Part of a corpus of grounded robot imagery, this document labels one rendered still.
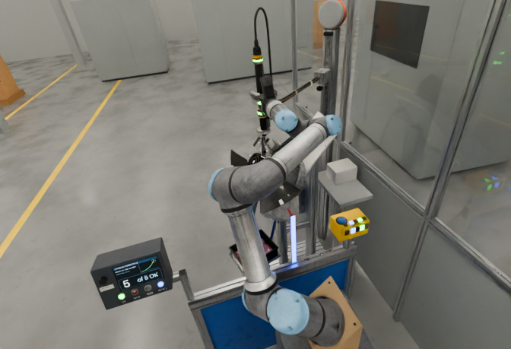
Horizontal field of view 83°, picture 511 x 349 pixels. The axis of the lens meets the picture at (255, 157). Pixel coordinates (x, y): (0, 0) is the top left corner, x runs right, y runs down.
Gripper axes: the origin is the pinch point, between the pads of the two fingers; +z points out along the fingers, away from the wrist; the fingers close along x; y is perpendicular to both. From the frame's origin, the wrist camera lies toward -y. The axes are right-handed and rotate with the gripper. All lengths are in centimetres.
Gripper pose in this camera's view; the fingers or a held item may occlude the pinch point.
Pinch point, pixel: (259, 89)
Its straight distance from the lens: 138.3
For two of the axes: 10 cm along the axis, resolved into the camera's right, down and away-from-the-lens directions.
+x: 9.5, -2.3, 2.0
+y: 0.9, 8.4, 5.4
